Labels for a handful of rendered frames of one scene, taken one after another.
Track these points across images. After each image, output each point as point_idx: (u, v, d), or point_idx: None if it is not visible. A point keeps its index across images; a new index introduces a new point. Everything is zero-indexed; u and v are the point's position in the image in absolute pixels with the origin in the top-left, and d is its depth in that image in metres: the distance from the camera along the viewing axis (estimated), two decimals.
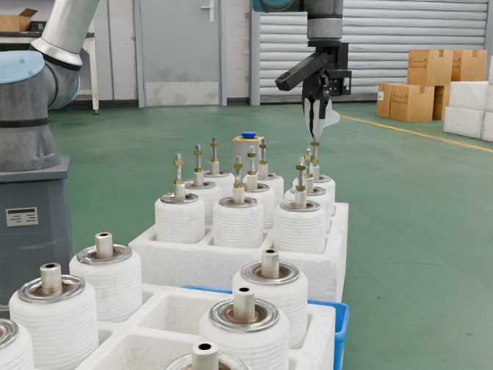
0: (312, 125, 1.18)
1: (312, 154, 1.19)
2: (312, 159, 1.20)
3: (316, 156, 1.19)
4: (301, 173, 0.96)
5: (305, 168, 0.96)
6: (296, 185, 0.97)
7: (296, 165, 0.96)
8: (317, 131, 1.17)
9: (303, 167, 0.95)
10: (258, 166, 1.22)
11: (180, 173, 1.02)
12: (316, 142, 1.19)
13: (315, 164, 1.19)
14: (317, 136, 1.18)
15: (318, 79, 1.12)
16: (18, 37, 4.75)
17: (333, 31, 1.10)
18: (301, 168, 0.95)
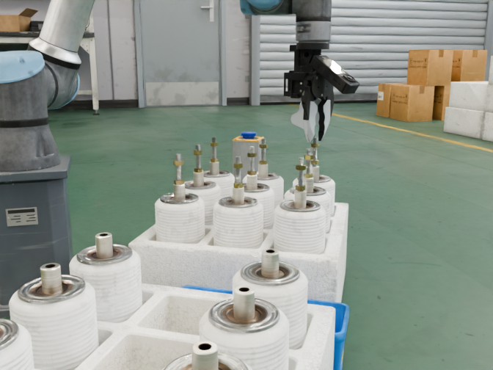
0: (312, 129, 1.16)
1: (312, 156, 1.19)
2: (313, 161, 1.20)
3: (316, 158, 1.19)
4: (301, 173, 0.96)
5: (305, 168, 0.96)
6: (296, 185, 0.97)
7: (296, 165, 0.96)
8: (319, 132, 1.19)
9: (303, 167, 0.95)
10: (258, 166, 1.22)
11: (180, 173, 1.02)
12: (318, 144, 1.19)
13: (315, 166, 1.19)
14: (319, 138, 1.19)
15: None
16: (18, 37, 4.75)
17: None
18: (301, 168, 0.95)
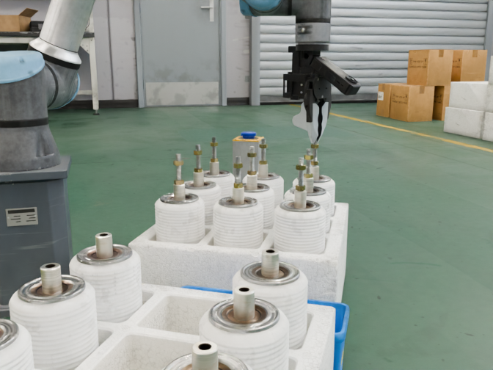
0: (315, 130, 1.17)
1: (315, 156, 1.19)
2: (318, 163, 1.19)
3: (312, 158, 1.19)
4: (301, 173, 0.96)
5: (305, 168, 0.96)
6: (296, 185, 0.97)
7: (296, 165, 0.96)
8: None
9: (303, 167, 0.95)
10: (258, 166, 1.22)
11: (180, 173, 1.02)
12: (315, 145, 1.17)
13: (312, 166, 1.20)
14: (315, 139, 1.19)
15: (329, 82, 1.16)
16: (18, 37, 4.75)
17: None
18: (301, 168, 0.95)
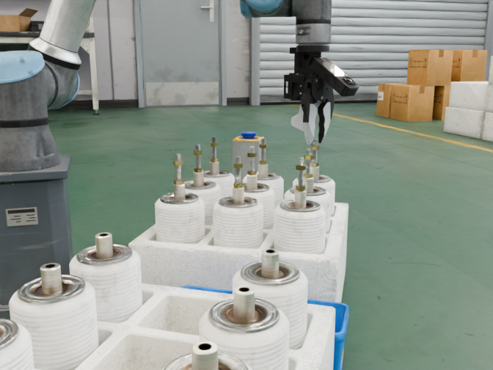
0: (312, 131, 1.16)
1: (316, 158, 1.19)
2: (316, 164, 1.19)
3: (312, 160, 1.19)
4: (301, 173, 0.96)
5: (305, 168, 0.96)
6: (296, 185, 0.97)
7: (296, 165, 0.96)
8: (319, 134, 1.19)
9: (303, 167, 0.95)
10: (258, 166, 1.22)
11: (180, 173, 1.02)
12: (312, 147, 1.18)
13: None
14: (319, 140, 1.19)
15: None
16: (18, 37, 4.75)
17: None
18: (301, 168, 0.95)
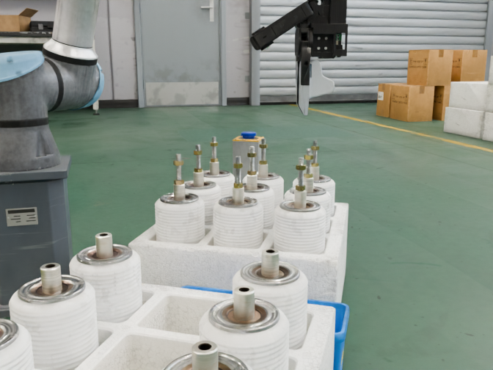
0: None
1: (313, 158, 1.19)
2: (316, 164, 1.20)
3: (315, 161, 1.19)
4: (301, 173, 0.96)
5: (305, 168, 0.96)
6: (296, 185, 0.97)
7: (296, 165, 0.96)
8: (305, 103, 0.92)
9: (303, 167, 0.95)
10: (258, 166, 1.22)
11: (180, 173, 1.02)
12: (318, 147, 1.18)
13: None
14: (305, 111, 0.92)
15: (298, 35, 0.88)
16: (18, 37, 4.75)
17: None
18: (301, 168, 0.95)
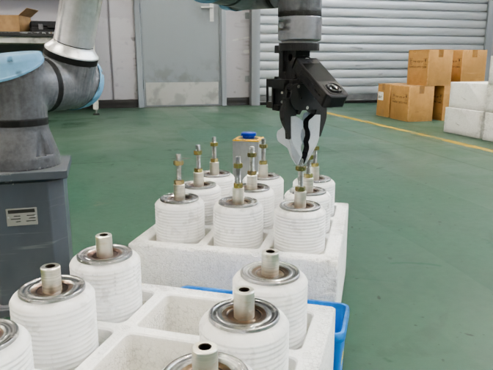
0: (298, 148, 0.95)
1: (313, 158, 1.19)
2: (316, 164, 1.20)
3: (315, 161, 1.19)
4: (298, 173, 0.97)
5: (296, 169, 0.96)
6: None
7: None
8: (303, 153, 0.96)
9: (296, 167, 0.96)
10: (258, 166, 1.22)
11: (180, 173, 1.02)
12: (318, 147, 1.18)
13: None
14: None
15: None
16: (18, 37, 4.75)
17: None
18: (296, 167, 0.97)
